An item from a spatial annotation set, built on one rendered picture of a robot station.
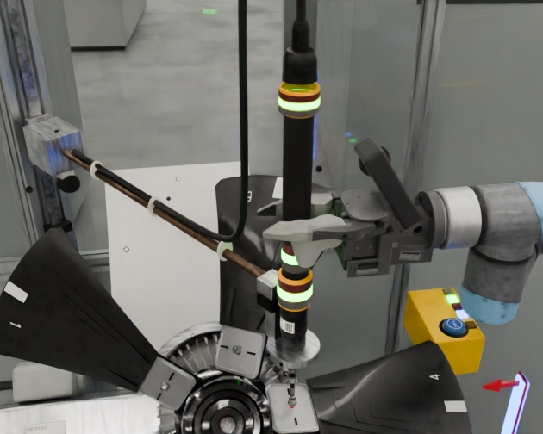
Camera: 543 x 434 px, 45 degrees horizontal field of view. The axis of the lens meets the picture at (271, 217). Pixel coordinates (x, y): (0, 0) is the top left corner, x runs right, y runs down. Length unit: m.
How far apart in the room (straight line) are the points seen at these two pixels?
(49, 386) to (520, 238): 0.73
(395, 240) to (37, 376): 0.61
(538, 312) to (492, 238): 1.25
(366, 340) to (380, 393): 0.91
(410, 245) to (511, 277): 0.14
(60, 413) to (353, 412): 0.44
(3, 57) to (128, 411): 0.65
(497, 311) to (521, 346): 1.24
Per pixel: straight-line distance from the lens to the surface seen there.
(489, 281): 0.87
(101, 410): 1.06
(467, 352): 1.31
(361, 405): 0.98
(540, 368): 2.24
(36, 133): 1.25
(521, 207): 0.83
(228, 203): 1.00
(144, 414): 1.06
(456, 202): 0.79
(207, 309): 1.16
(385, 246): 0.77
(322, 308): 1.78
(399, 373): 1.03
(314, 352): 0.87
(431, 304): 1.35
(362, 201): 0.78
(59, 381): 1.10
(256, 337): 0.93
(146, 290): 1.17
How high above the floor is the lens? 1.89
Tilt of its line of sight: 31 degrees down
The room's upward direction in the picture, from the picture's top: straight up
